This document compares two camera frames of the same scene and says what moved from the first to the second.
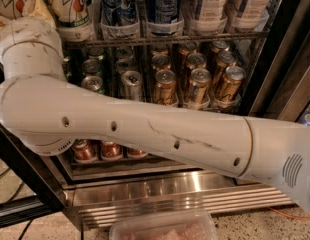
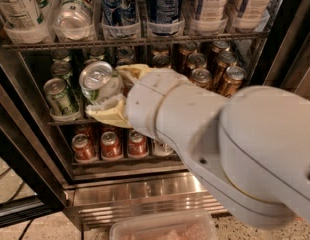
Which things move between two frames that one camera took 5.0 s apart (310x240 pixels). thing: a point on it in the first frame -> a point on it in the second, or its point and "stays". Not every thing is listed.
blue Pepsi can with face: [119, 12] stays
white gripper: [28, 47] -> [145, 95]
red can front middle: [110, 151] stays
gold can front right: [230, 86] stays
